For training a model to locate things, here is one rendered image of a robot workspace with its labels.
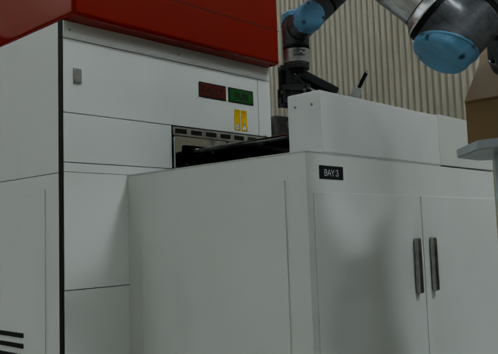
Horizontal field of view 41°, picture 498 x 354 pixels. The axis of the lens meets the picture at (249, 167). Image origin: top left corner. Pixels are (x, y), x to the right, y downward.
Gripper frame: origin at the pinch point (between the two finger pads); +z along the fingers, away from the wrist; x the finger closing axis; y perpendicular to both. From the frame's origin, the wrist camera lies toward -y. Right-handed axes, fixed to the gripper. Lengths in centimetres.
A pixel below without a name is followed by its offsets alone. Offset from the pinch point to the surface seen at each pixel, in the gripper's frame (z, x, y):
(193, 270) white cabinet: 35, 13, 34
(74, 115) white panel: -6, 2, 63
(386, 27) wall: -127, -296, -147
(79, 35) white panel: -27, 1, 61
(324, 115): 0.9, 37.1, 5.8
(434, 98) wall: -66, -267, -169
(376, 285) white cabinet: 39.8, 27.1, -8.0
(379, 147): 6.6, 23.9, -11.8
